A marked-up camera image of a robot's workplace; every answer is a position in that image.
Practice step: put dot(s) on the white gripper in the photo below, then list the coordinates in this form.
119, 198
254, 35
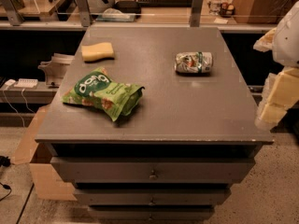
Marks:
287, 41

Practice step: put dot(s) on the crushed 7up can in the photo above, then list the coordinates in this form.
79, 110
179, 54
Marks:
197, 62

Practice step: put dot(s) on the clear water bottle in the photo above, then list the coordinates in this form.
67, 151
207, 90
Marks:
214, 7

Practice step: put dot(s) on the grey drawer cabinet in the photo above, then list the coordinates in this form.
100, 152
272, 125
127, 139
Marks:
191, 137

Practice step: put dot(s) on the black keyboard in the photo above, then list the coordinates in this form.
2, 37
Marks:
165, 3

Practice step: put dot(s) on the black device on desk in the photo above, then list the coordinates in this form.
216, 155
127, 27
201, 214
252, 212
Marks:
128, 6

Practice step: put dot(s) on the green chip bag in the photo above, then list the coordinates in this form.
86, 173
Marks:
97, 89

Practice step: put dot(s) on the yellow sponge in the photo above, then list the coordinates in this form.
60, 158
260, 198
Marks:
92, 53

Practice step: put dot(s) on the white power strip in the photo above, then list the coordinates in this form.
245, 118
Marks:
26, 83

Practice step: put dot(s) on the cardboard box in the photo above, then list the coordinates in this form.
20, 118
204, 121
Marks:
48, 184

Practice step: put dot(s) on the grey metal bracket part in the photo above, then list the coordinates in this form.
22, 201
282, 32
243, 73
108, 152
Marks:
56, 68

